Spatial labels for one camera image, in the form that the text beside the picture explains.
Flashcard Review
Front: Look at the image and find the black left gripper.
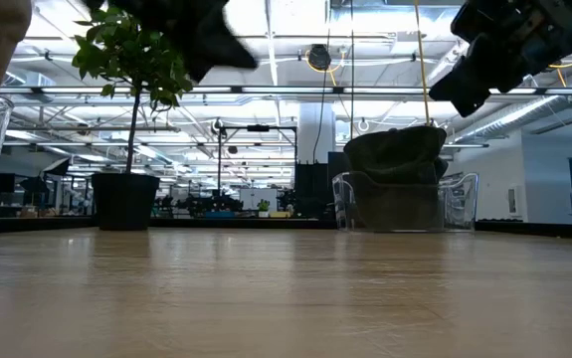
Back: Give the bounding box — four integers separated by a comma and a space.
110, 0, 260, 84

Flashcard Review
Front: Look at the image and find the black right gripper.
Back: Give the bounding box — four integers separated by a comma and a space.
428, 0, 572, 118

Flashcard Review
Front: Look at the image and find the long ceiling light bar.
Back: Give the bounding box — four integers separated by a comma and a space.
0, 85, 572, 97

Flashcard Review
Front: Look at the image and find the green leafy small tree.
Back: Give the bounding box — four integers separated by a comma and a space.
71, 3, 195, 175

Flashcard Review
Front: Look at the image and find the black flat panel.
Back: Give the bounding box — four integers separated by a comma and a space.
327, 151, 352, 175

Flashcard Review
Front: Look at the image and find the black cabinet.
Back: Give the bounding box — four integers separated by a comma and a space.
293, 162, 330, 220

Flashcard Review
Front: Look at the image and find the yellow hanging cord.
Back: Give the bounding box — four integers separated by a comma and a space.
413, 0, 433, 127

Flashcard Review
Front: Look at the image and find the silver ventilation duct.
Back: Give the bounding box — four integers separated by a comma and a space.
452, 93, 565, 145

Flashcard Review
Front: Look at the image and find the black metal frame stand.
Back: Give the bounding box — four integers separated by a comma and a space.
217, 123, 299, 199

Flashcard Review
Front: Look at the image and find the black ceiling cable reel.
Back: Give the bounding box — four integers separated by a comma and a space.
307, 43, 333, 72

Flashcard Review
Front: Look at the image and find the black hanging cable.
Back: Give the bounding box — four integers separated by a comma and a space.
348, 0, 356, 143

